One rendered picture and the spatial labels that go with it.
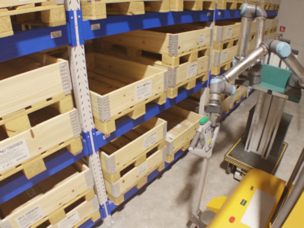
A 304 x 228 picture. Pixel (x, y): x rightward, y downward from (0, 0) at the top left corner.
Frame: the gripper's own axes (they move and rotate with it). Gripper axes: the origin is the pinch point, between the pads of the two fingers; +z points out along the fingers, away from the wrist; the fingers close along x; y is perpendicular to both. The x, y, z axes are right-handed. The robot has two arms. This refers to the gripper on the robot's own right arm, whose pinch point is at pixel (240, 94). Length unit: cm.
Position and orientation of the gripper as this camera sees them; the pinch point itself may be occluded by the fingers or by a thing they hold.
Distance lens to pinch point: 216.6
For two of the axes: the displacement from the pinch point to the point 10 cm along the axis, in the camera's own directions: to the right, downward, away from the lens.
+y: 5.3, -0.2, 8.5
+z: -1.3, 9.9, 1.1
